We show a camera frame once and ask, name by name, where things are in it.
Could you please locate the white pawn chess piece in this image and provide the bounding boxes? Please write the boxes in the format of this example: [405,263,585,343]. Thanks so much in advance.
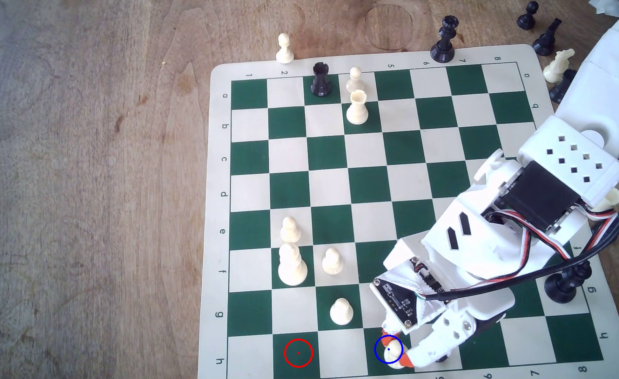
[280,216,303,245]
[382,339,406,370]
[329,298,354,326]
[321,247,345,275]
[345,66,366,94]
[276,33,295,65]

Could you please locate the black camera circuit board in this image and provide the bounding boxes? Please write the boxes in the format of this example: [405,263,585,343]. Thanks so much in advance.
[370,259,448,334]

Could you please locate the black queen chess piece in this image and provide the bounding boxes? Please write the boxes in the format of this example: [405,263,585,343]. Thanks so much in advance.
[429,15,460,64]

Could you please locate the green and cream chess mat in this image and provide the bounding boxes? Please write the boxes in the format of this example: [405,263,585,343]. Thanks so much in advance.
[197,44,619,379]

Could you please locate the tall white chess piece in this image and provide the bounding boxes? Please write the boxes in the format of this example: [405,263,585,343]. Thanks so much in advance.
[278,242,308,287]

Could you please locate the white rook chess piece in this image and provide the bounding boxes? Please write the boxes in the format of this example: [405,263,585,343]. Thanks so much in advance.
[345,89,370,126]

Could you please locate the black chess piece wide base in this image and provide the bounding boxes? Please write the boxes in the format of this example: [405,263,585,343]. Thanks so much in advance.
[544,260,593,305]

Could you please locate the red white black wire bundle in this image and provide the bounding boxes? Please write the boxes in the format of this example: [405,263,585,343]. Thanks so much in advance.
[483,132,619,262]

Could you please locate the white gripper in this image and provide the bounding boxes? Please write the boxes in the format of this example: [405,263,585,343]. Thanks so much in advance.
[380,149,571,367]

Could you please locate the crumpled white tissue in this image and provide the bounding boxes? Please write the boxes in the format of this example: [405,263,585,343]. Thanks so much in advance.
[588,0,619,18]

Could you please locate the black pawn chess piece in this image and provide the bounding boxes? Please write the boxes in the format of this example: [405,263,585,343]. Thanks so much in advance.
[517,1,540,31]

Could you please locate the black rook chess piece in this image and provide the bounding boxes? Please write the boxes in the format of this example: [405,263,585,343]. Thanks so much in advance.
[311,62,334,98]

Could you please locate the black knight chess piece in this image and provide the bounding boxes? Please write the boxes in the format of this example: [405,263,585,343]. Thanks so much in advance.
[532,18,563,57]

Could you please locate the white knight chess piece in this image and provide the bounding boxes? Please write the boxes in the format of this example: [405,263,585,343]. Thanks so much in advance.
[543,48,576,84]

